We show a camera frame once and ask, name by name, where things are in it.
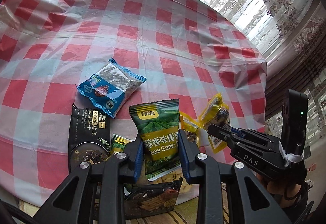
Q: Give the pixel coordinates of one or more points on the large green pea packet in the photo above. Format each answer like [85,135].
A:
[158,132]

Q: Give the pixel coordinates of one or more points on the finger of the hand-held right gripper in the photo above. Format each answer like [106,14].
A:
[248,159]
[240,131]

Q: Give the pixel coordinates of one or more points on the blue snack packet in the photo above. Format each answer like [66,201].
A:
[109,86]

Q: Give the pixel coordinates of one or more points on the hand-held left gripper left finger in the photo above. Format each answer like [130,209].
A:
[139,160]

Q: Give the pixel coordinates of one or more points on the dark beaded curtain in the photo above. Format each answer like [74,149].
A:
[295,78]

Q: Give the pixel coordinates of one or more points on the mauve patterned curtain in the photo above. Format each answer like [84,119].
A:
[308,40]

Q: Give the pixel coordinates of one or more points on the person's right hand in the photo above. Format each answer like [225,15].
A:
[275,188]

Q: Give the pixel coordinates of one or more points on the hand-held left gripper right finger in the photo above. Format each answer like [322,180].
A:
[184,160]

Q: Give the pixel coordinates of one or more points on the black cracker packet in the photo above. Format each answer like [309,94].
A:
[152,201]
[86,132]

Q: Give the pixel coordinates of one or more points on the small green pea packet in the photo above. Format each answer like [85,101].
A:
[119,143]

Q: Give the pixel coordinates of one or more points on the red white checked tablecloth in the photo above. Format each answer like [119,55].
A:
[127,22]

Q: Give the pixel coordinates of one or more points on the yellow plum packet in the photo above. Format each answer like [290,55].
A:
[189,125]
[216,111]

